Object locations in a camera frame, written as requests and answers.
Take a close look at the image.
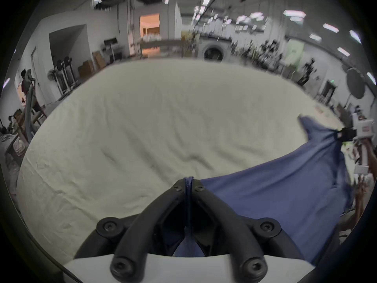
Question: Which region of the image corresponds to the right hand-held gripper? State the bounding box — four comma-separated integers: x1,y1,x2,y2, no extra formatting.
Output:
335,111,376,143

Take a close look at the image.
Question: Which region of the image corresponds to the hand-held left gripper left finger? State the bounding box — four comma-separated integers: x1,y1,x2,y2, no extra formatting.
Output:
74,179,189,283

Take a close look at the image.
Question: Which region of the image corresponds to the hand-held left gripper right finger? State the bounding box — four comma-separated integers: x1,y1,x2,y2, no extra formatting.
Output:
191,179,306,283

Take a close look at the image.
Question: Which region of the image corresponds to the dark blue shirt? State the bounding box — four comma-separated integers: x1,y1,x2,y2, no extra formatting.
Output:
174,115,354,265

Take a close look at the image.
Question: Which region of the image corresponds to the person's right forearm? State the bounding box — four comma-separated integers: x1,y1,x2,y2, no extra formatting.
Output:
353,183,369,235

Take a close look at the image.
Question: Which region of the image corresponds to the person's right hand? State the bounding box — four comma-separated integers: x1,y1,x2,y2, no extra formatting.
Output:
358,139,374,175

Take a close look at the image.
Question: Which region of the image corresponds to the round black studio lamp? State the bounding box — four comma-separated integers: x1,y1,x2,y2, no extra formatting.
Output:
345,67,367,100

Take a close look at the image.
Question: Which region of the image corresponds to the black tripod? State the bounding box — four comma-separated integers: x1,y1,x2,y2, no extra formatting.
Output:
297,58,315,87

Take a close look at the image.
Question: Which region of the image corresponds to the bed with beige sheet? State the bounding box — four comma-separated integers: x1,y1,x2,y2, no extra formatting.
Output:
16,57,354,265

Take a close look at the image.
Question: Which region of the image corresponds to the white washing machine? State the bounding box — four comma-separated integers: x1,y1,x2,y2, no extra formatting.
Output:
200,38,232,62

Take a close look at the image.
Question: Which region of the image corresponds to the brown carton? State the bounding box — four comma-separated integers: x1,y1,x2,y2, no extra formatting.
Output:
92,51,107,70
78,61,95,78

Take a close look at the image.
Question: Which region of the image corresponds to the long table with shelf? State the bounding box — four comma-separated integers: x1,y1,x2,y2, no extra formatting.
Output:
138,38,184,59

